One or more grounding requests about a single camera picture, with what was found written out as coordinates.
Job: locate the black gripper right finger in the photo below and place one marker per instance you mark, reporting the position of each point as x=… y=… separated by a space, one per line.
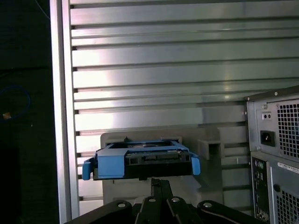
x=182 y=210

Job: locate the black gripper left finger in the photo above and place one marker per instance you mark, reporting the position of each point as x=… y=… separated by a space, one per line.
x=144 y=210

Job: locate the hard disk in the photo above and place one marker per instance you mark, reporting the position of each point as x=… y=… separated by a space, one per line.
x=112 y=163

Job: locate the grey parts rack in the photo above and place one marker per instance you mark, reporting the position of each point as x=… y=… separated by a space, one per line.
x=205 y=134

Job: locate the black PC case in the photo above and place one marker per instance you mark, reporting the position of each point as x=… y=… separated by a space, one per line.
x=261 y=186

